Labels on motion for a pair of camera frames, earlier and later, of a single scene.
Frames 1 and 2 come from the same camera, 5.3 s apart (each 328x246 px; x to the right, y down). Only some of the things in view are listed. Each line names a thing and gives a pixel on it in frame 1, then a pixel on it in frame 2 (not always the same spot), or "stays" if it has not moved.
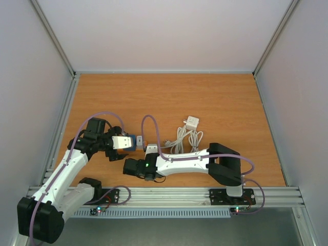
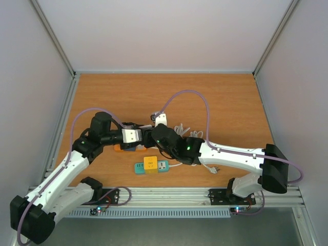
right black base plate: x=218 y=197 stays
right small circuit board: x=234 y=210 stays
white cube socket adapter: x=192 y=123 -> x=146 y=127
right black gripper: x=142 y=177 -> x=145 y=139
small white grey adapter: x=151 y=148 -> x=161 y=118
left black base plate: x=108 y=196 stays
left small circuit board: x=98 y=209 stays
